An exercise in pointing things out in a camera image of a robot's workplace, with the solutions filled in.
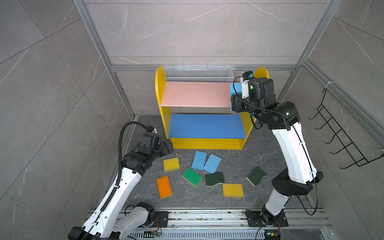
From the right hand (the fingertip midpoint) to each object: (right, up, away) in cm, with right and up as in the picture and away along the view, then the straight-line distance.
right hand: (238, 96), depth 64 cm
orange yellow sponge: (-36, -48, +19) cm, 63 cm away
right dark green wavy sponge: (+18, -43, +24) cm, 53 cm away
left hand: (-34, -21, +10) cm, 42 cm away
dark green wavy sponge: (-9, -44, +22) cm, 50 cm away
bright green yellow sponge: (-21, -43, +23) cm, 53 cm away
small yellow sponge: (-34, -37, +28) cm, 58 cm away
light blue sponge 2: (-8, -37, +29) cm, 47 cm away
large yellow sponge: (+2, -49, +17) cm, 52 cm away
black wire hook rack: (+48, -12, +8) cm, 50 cm away
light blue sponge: (-16, -35, +29) cm, 48 cm away
